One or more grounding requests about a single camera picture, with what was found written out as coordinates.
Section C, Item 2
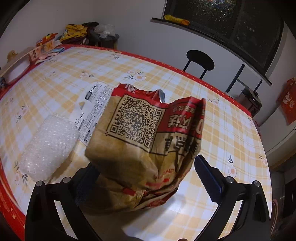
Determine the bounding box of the white bubble wrap roll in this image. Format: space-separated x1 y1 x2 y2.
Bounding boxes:
19 114 79 182

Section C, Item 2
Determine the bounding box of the brown red paper bag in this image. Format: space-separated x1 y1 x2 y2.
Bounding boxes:
83 84 206 213

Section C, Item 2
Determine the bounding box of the white printed label lid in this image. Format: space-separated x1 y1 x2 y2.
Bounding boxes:
69 82 112 146

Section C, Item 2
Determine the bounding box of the red patterned table mat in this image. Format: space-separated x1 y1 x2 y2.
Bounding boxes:
1 45 260 239

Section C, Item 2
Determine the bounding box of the checkered yellow tablecloth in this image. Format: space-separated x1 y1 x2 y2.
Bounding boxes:
1 47 272 240

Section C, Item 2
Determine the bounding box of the brown electric pressure cooker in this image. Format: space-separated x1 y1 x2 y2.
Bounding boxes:
236 87 262 118

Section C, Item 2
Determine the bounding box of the red cloth on refrigerator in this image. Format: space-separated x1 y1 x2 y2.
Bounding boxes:
277 77 296 125

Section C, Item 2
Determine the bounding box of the black round-back chair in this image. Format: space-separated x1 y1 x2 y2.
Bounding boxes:
183 50 215 80

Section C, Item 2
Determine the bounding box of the dark window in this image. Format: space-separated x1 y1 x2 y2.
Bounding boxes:
151 0 284 86

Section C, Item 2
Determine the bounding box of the yellow snack bag pile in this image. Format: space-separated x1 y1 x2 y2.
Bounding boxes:
60 24 88 44

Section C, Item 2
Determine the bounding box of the yellow snack pack on sill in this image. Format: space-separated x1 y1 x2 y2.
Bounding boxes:
164 15 190 26

